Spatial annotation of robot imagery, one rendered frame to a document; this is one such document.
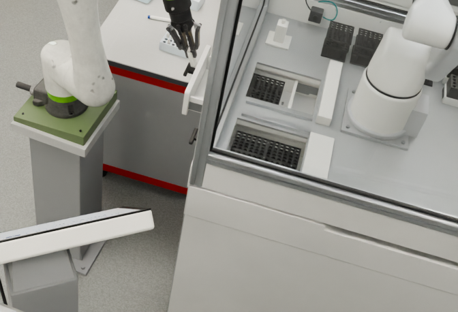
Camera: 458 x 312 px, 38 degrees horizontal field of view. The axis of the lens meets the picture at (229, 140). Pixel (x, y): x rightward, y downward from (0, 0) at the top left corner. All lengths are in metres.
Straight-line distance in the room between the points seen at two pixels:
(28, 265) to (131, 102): 1.25
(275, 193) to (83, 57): 0.69
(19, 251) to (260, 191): 0.73
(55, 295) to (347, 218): 0.83
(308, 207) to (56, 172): 1.01
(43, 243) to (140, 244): 1.47
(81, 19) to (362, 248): 1.05
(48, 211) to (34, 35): 1.52
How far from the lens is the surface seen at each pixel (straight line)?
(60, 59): 2.21
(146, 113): 2.78
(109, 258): 2.94
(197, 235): 2.16
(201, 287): 2.39
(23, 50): 3.90
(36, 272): 1.67
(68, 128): 2.32
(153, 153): 2.93
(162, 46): 2.70
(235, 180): 1.92
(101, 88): 2.11
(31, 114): 2.38
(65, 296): 1.73
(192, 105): 2.34
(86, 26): 1.96
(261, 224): 2.03
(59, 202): 2.66
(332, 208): 1.93
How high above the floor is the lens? 2.44
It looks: 45 degrees down
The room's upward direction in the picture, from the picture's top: 13 degrees clockwise
